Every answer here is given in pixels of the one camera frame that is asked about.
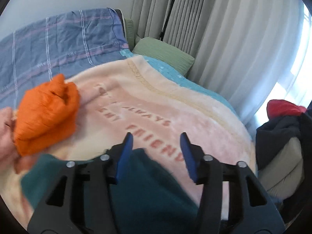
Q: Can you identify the pink printed blanket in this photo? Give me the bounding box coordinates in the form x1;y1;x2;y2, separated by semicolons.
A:
0;55;256;225

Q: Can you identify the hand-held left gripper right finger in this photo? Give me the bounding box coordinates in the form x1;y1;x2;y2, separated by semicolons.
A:
180;132;285;234

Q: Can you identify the black cloth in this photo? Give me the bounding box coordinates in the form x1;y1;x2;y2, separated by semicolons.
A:
255;113;312;170

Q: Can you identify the orange puffer jacket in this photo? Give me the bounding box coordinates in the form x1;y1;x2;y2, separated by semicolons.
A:
13;74;81;157

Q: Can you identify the beige cushioned chair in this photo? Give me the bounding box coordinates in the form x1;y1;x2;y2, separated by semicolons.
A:
258;136;305;199

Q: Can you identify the pink quilted garment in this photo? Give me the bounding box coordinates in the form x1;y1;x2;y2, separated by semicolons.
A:
0;107;39;173

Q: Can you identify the black lamp stand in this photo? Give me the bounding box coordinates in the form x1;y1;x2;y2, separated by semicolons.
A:
159;0;189;41

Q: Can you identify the green ribbed pillow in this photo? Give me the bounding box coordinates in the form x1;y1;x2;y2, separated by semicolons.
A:
132;37;195;76
124;18;142;49

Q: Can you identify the dark green fleece-lined jacket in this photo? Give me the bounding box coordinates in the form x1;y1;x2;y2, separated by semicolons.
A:
22;147;203;234

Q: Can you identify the blue plaid duvet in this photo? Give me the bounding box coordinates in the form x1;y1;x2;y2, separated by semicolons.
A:
0;8;129;110

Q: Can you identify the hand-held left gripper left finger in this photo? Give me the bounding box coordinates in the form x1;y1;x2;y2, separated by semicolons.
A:
27;132;134;234

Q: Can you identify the white curtain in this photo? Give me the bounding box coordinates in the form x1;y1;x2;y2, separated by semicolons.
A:
130;0;312;127

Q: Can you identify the red cloth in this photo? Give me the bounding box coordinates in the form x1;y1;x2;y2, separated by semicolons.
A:
267;99;308;119

